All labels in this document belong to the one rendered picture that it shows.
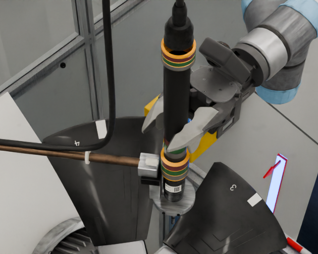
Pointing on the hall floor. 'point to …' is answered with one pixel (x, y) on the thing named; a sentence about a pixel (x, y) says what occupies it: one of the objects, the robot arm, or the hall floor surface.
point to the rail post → (164, 227)
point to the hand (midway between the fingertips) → (161, 132)
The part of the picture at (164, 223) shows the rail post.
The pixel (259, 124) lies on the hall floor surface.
